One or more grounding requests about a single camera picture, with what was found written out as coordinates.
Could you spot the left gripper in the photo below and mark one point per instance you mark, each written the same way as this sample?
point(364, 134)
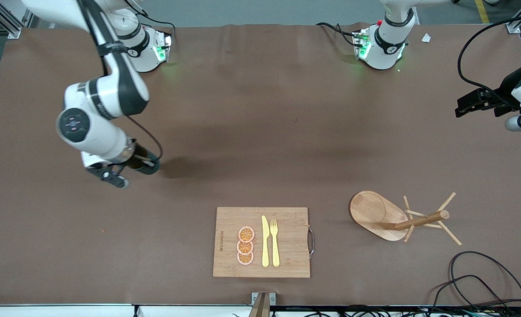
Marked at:
point(504, 95)

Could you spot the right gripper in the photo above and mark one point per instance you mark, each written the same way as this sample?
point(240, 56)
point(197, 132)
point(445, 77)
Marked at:
point(142, 164)

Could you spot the dark green cup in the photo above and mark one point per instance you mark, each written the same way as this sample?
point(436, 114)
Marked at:
point(148, 169)

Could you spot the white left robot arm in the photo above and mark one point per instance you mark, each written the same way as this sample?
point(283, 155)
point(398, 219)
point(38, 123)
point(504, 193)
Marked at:
point(388, 44)

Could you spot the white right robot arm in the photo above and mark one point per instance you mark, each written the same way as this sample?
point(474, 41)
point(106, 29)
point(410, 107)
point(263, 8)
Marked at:
point(111, 92)

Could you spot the wooden cup rack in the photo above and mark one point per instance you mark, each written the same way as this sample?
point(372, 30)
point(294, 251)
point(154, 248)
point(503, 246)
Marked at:
point(375, 211)

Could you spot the white paper scrap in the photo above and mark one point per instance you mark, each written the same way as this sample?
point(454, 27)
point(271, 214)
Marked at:
point(426, 38)

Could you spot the orange slice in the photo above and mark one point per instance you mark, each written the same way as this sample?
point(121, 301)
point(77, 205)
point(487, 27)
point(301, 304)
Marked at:
point(245, 259)
point(246, 234)
point(244, 248)

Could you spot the yellow plastic knife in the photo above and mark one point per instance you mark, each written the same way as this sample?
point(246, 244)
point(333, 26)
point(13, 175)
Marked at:
point(265, 246)

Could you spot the yellow plastic fork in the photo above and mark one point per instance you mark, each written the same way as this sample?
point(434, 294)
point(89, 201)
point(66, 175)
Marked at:
point(275, 251)

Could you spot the wooden cutting board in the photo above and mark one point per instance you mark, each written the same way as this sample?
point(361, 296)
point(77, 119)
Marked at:
point(287, 237)

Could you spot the aluminium table bracket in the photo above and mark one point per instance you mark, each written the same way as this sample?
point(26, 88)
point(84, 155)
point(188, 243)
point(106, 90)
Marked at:
point(262, 304)

